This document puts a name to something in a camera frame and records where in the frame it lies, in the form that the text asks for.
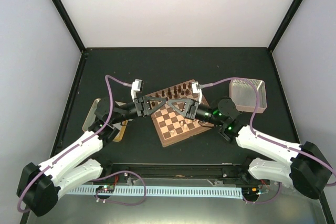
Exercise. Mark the wooden chess board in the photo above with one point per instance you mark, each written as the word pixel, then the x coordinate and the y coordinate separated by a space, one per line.
pixel 166 116

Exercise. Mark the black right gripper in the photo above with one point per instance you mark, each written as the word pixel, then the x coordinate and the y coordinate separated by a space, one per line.
pixel 191 107

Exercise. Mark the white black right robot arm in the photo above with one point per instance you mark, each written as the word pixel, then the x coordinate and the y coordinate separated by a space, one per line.
pixel 301 166

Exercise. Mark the light chess pieces pile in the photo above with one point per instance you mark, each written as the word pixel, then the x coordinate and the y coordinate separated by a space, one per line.
pixel 180 127

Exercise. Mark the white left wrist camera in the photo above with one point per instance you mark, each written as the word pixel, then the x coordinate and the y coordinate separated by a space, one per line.
pixel 137 87

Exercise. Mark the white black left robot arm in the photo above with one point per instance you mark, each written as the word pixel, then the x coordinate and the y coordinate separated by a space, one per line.
pixel 41 186

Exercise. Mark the black mounting rail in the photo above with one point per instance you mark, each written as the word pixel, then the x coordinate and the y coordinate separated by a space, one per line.
pixel 229 173

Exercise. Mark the pink plastic bin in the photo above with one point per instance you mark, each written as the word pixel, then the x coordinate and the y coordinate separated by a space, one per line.
pixel 244 97

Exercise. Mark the dark chess pieces row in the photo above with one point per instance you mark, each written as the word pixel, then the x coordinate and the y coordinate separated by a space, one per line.
pixel 178 91

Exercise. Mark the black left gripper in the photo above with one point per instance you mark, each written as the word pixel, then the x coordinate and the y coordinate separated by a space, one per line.
pixel 143 106

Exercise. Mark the light blue slotted cable duct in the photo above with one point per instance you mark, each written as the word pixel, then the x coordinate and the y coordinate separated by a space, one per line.
pixel 160 191

